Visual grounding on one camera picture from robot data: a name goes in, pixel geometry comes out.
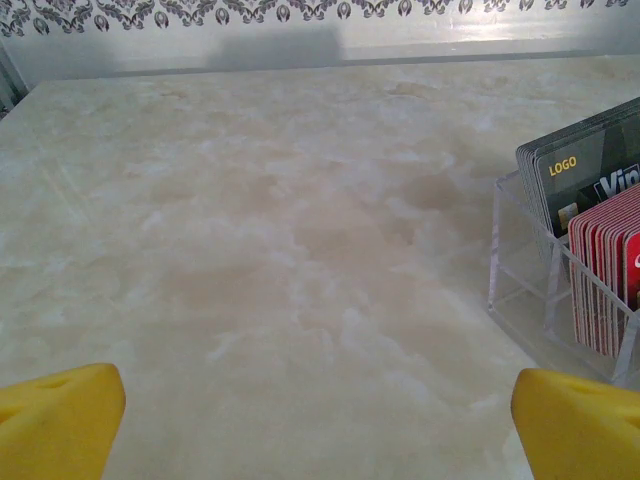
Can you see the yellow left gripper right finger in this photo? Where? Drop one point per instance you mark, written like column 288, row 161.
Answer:
column 580, row 430

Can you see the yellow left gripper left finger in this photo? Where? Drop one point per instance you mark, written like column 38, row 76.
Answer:
column 55, row 425

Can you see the red card stack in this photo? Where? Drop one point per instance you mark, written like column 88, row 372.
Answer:
column 600, row 260

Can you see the aluminium table back rail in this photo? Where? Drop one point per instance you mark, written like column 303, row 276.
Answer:
column 450, row 50

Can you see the clear plastic bag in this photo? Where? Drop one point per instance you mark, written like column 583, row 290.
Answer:
column 515, row 280

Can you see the black VIP card stack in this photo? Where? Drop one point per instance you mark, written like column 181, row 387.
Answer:
column 575, row 150

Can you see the aluminium table side rail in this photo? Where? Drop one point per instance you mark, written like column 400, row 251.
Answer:
column 10, row 80

